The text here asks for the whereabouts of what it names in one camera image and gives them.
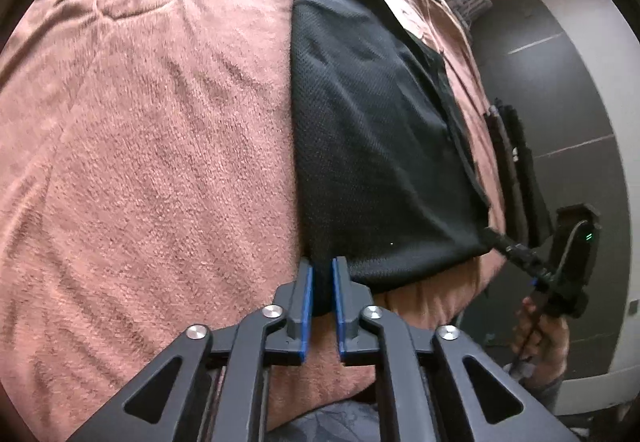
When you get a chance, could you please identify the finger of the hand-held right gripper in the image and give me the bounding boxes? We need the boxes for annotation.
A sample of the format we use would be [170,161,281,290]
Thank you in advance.
[482,227,552,284]

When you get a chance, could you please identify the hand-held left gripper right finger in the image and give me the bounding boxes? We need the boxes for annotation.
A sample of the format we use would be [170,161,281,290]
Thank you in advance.
[331,256,581,442]

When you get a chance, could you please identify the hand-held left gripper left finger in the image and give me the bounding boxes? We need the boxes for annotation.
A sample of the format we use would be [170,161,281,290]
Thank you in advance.
[65,258,316,442]

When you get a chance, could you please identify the black mesh t-shirt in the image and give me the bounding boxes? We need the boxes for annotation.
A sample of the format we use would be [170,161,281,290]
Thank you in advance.
[289,0,493,315]

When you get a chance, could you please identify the person's right forearm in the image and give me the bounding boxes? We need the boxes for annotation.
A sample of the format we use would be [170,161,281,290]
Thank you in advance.
[534,374,570,417]

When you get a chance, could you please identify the person's right hand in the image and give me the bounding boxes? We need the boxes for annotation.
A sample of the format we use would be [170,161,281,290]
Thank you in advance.
[510,294,572,389]

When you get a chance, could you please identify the dark brown cloth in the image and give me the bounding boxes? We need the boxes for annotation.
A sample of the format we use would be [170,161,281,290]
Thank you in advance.
[484,97,555,250]

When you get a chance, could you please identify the person's grey patterned trousers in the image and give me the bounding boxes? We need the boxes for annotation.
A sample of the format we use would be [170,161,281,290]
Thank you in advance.
[265,401,393,442]

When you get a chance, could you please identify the metal rack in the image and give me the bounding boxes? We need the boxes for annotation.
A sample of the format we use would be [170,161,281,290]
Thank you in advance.
[444,0,495,30]

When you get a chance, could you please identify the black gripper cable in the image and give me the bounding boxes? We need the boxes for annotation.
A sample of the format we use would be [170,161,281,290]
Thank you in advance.
[507,279,545,379]

